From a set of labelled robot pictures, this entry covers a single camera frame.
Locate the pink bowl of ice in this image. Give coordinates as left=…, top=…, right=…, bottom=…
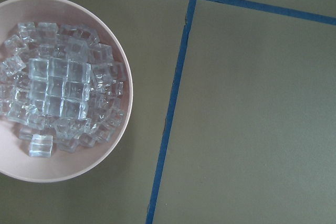
left=1, top=0, right=133, bottom=183

